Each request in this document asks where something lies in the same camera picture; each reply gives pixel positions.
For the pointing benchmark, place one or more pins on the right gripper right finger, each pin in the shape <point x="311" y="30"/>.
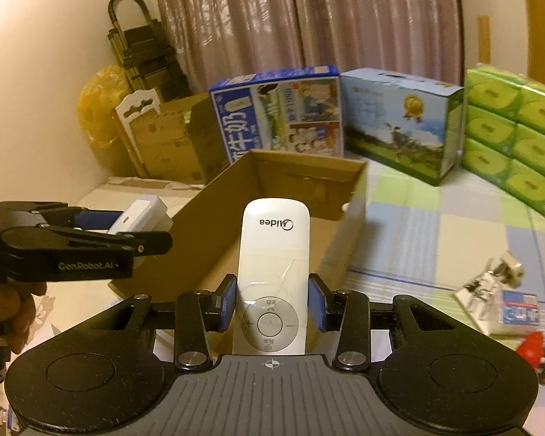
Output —
<point x="347" y="313"/>

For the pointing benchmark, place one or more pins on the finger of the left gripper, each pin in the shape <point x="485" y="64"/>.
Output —
<point x="64" y="215"/>
<point x="26" y="242"/>

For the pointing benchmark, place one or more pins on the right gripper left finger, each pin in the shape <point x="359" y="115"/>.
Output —
<point x="198" y="313"/>

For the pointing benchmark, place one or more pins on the white Midea remote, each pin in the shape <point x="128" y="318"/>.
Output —
<point x="272" y="281"/>

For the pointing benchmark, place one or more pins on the white square night light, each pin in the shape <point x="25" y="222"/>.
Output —
<point x="147" y="213"/>

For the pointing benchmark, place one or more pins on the blue dental floss box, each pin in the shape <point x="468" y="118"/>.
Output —
<point x="515" y="314"/>

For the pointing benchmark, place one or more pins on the red toy figure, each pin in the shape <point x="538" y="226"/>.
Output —
<point x="532" y="349"/>

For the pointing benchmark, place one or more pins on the person left hand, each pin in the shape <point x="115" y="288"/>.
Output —
<point x="18" y="311"/>

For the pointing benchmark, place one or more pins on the open cardboard box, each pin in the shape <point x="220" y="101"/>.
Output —
<point x="206" y="231"/>

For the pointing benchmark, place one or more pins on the checkered tablecloth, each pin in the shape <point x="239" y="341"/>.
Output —
<point x="427" y="241"/>

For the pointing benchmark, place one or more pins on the yellow plastic bag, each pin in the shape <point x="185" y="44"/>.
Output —
<point x="97" y="102"/>

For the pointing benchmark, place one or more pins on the white carved chair back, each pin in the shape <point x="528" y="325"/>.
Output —
<point x="132" y="107"/>

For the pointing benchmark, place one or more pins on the background cardboard box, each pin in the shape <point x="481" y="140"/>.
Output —
<point x="183" y="142"/>

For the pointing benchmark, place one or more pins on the cow picture milk box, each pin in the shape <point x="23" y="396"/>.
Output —
<point x="410" y="123"/>

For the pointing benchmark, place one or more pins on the folded black hand cart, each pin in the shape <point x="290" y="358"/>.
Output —
<point x="147" y="56"/>

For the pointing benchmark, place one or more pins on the blue milk carton box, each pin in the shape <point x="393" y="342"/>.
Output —
<point x="296" y="110"/>

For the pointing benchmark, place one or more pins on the green tissue pack bundle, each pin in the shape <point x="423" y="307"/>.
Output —
<point x="505" y="132"/>

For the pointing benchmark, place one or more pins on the pink curtain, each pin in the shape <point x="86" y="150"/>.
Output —
<point x="215" y="39"/>

